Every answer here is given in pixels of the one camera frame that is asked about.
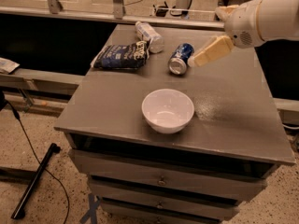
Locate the blue pepsi can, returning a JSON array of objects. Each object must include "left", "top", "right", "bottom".
[{"left": 168, "top": 43, "right": 194, "bottom": 75}]

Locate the top drawer knob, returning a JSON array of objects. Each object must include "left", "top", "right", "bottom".
[{"left": 157, "top": 176, "right": 166, "bottom": 186}]

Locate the middle drawer knob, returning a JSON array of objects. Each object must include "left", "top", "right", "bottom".
[{"left": 156, "top": 202, "right": 164, "bottom": 210}]

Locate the grey drawer cabinet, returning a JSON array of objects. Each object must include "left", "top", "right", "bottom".
[{"left": 55, "top": 28, "right": 295, "bottom": 224}]

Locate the clear plastic water bottle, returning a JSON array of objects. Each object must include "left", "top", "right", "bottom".
[{"left": 135, "top": 21, "right": 164, "bottom": 53}]

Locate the blue chip bag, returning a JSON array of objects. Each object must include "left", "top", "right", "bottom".
[{"left": 91, "top": 41, "right": 149, "bottom": 70}]

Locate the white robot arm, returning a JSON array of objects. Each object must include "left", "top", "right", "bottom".
[{"left": 188, "top": 0, "right": 299, "bottom": 67}]

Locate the metal railing frame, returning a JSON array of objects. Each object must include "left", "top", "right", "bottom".
[{"left": 0, "top": 0, "right": 299, "bottom": 35}]

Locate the black floor cable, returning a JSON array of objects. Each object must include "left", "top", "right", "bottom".
[{"left": 6, "top": 100, "right": 71, "bottom": 224}]

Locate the white packet on ledge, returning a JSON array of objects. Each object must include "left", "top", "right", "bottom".
[{"left": 0, "top": 58, "right": 20, "bottom": 74}]

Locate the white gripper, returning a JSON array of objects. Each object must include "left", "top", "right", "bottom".
[{"left": 188, "top": 0, "right": 264, "bottom": 67}]

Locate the drawer knob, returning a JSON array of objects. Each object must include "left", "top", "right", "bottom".
[
  {"left": 156, "top": 202, "right": 164, "bottom": 210},
  {"left": 157, "top": 176, "right": 166, "bottom": 186}
]

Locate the white bowl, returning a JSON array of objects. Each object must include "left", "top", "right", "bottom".
[{"left": 141, "top": 89, "right": 194, "bottom": 134}]

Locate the black stand leg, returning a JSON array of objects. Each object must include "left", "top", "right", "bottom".
[{"left": 11, "top": 143, "right": 61, "bottom": 220}]

